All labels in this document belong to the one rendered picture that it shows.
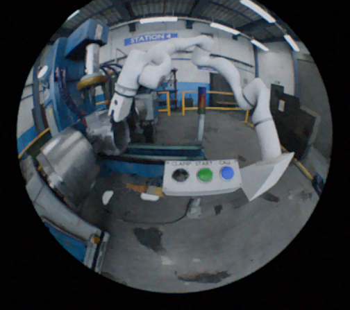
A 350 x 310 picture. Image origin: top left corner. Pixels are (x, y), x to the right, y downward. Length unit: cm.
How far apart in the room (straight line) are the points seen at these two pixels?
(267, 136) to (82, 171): 70
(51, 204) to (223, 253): 52
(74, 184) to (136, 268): 35
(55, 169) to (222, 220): 57
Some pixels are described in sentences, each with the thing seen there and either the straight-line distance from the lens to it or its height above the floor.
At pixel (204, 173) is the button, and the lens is 22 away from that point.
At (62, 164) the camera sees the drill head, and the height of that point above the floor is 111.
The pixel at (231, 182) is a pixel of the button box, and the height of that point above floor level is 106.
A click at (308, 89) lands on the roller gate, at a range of 670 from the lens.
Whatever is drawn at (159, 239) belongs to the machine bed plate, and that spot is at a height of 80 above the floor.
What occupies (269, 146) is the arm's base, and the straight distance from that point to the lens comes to 52.
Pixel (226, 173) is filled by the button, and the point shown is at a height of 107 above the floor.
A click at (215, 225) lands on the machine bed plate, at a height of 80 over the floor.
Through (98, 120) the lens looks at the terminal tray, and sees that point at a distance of 55.
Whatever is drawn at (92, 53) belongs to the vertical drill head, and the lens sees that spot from 62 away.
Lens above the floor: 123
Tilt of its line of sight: 28 degrees down
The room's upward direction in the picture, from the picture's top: 2 degrees counter-clockwise
